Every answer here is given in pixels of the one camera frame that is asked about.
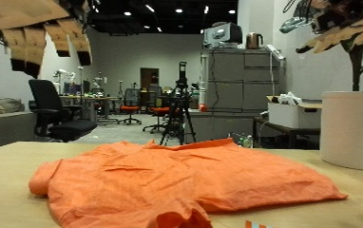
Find orange button shirt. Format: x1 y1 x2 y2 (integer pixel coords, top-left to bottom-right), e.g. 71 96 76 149
27 138 349 228

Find green leafy plant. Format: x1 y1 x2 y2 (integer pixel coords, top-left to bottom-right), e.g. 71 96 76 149
278 0 363 93

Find white power strip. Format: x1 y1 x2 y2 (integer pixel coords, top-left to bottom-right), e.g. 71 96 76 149
265 44 286 62

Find copper kettle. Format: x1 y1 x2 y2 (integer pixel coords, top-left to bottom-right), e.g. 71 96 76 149
245 31 265 50

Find white plastic bag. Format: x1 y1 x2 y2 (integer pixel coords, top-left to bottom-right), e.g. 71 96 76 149
276 91 304 106

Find grey box monitor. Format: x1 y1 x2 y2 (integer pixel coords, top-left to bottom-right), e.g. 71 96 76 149
201 22 244 49

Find white storage box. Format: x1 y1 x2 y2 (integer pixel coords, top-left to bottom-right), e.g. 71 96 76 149
266 101 324 129

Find tall grey cabinet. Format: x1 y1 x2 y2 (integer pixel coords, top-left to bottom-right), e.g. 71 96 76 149
199 47 286 114

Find white round plant pot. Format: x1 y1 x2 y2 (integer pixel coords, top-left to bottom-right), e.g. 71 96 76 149
318 90 363 172

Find dark side table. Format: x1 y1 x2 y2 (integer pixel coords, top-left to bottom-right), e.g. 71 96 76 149
250 116 322 150

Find low grey counter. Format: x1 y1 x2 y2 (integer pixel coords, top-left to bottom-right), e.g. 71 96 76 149
187 108 261 144

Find green plastic bottles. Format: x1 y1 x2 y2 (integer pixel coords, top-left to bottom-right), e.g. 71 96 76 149
229 132 254 149

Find brown door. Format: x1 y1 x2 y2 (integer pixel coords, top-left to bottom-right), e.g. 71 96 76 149
139 66 160 91

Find wooden background desk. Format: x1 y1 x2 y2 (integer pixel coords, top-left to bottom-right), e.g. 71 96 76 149
59 95 123 124

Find orange white paper tag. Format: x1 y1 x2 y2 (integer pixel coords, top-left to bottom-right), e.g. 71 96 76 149
244 219 274 228

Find black office chair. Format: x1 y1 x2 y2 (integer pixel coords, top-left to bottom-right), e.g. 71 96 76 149
27 79 97 143

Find brown sofa cushion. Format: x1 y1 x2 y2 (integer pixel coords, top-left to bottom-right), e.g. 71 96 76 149
0 97 24 117

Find grey sofa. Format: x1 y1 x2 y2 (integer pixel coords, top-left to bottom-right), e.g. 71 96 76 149
0 111 38 153

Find black camera tripod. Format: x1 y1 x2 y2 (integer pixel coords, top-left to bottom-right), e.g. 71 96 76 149
159 61 197 147

